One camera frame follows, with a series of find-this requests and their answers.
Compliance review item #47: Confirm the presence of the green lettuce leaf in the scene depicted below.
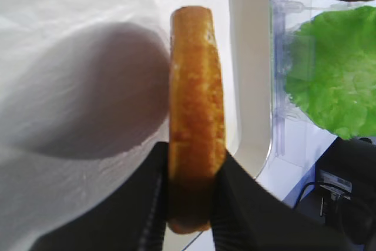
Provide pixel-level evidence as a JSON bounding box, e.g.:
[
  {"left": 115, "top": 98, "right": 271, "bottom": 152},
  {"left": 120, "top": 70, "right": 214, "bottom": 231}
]
[{"left": 285, "top": 6, "right": 375, "bottom": 139}]

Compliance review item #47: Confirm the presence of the white serving tray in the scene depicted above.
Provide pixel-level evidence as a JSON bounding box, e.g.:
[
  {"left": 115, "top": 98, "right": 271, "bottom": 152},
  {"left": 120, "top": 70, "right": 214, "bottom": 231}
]
[{"left": 1, "top": 0, "right": 271, "bottom": 250}]

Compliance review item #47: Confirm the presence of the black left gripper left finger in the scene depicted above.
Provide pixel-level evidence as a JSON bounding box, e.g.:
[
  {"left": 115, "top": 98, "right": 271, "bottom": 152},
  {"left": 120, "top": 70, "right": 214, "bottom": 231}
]
[{"left": 32, "top": 142, "right": 168, "bottom": 250}]

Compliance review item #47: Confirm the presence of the clear acrylic food rack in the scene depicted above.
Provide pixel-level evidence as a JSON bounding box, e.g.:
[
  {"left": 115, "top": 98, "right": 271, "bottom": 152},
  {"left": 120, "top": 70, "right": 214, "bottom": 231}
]
[{"left": 268, "top": 0, "right": 376, "bottom": 158}]

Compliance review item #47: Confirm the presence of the golden bread slice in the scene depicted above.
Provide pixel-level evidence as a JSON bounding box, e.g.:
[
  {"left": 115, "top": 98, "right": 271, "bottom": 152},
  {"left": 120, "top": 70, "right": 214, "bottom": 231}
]
[{"left": 167, "top": 6, "right": 226, "bottom": 234}]

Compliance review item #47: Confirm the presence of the black device with cable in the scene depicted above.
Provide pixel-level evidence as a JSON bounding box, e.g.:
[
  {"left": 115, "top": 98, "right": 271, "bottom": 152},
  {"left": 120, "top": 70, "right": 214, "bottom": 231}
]
[{"left": 293, "top": 137, "right": 375, "bottom": 250}]

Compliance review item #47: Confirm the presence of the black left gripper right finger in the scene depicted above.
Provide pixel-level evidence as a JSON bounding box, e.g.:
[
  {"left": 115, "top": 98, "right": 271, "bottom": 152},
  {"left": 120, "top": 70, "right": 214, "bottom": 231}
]
[{"left": 210, "top": 153, "right": 350, "bottom": 251}]

